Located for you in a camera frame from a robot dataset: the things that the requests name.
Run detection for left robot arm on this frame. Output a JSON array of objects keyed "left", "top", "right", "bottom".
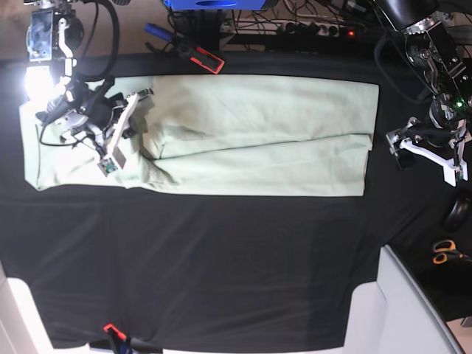
[{"left": 373, "top": 1, "right": 471, "bottom": 187}]

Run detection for light green T-shirt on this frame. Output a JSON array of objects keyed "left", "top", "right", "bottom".
[{"left": 19, "top": 74, "right": 379, "bottom": 197}]

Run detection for orange handled scissors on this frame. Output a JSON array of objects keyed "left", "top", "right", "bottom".
[{"left": 432, "top": 239, "right": 471, "bottom": 266}]

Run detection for blue box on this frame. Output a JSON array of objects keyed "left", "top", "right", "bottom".
[{"left": 164, "top": 0, "right": 279, "bottom": 11}]

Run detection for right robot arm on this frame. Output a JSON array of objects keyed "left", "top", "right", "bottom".
[{"left": 25, "top": 1, "right": 153, "bottom": 176}]

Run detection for black computer mouse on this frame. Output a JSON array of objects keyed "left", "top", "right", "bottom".
[{"left": 443, "top": 198, "right": 471, "bottom": 232}]

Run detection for red clamp bottom edge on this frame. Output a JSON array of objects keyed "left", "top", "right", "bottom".
[{"left": 101, "top": 322, "right": 163, "bottom": 354}]

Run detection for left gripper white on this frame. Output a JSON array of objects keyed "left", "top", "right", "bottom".
[{"left": 386, "top": 117, "right": 469, "bottom": 187}]

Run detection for white bin left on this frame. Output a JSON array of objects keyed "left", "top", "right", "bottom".
[{"left": 1, "top": 271, "right": 91, "bottom": 354}]

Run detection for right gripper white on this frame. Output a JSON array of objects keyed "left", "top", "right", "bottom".
[{"left": 58, "top": 88, "right": 153, "bottom": 176}]

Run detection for black table cloth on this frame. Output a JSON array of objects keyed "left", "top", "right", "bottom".
[{"left": 1, "top": 52, "right": 471, "bottom": 353}]

